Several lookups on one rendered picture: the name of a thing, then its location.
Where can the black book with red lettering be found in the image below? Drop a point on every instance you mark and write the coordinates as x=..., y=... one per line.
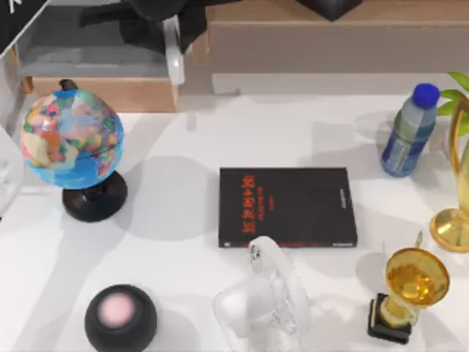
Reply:
x=293, y=205

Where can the clear bottle with blue cap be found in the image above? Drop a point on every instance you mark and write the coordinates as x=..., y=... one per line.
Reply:
x=408, y=139

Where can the colourful globe on black stand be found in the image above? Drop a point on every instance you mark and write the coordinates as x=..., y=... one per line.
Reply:
x=69, y=139

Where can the black round speaker pink top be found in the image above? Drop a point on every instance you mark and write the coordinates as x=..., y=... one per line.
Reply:
x=121, y=322

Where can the pale wooden drawer front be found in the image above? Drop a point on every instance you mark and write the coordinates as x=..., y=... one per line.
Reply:
x=102, y=93

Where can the tall gold trophy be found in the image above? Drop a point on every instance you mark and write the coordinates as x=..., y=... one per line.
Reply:
x=454, y=227

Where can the wooden cupboard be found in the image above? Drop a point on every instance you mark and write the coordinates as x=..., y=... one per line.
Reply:
x=329, y=47

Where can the green plant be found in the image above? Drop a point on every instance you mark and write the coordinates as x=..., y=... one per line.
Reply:
x=454, y=95

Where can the gold trophy on black base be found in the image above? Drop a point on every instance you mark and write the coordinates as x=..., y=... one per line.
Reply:
x=416, y=278

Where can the grey drawer inside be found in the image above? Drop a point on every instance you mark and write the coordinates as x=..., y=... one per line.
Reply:
x=84, y=60

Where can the white translucent object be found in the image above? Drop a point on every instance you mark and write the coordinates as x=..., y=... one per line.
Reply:
x=9, y=172

